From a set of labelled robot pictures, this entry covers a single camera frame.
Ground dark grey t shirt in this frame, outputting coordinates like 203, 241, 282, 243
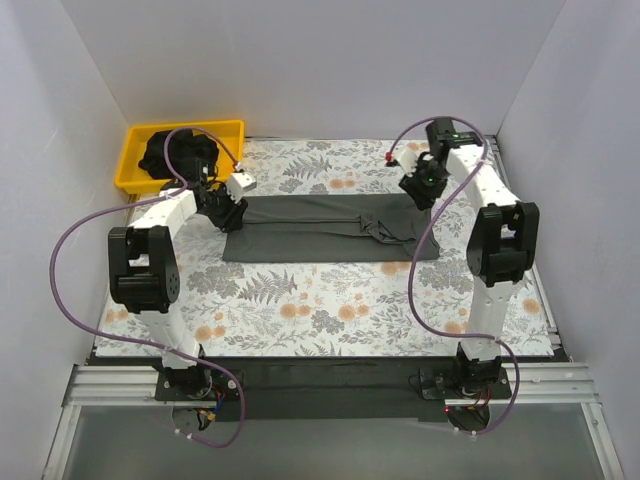
222, 194, 431, 263

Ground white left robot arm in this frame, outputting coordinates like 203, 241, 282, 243
108, 160, 256, 400

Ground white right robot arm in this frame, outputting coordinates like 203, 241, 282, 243
386, 116, 540, 399

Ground black t shirt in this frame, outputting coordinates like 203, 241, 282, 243
138, 129, 219, 181

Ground yellow plastic bin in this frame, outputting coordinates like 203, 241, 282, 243
114, 119, 245, 195

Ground floral patterned table mat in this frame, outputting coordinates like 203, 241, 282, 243
94, 138, 557, 358

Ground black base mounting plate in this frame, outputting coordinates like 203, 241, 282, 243
155, 357, 514, 422

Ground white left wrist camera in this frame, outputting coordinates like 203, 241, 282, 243
225, 171, 257, 201

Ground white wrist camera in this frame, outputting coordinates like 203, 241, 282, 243
225, 171, 257, 201
385, 147, 420, 177

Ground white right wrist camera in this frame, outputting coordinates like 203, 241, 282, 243
385, 147, 420, 177

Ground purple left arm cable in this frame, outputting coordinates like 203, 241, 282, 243
49, 127, 249, 449

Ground aluminium front rail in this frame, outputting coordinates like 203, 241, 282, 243
63, 363, 600, 406

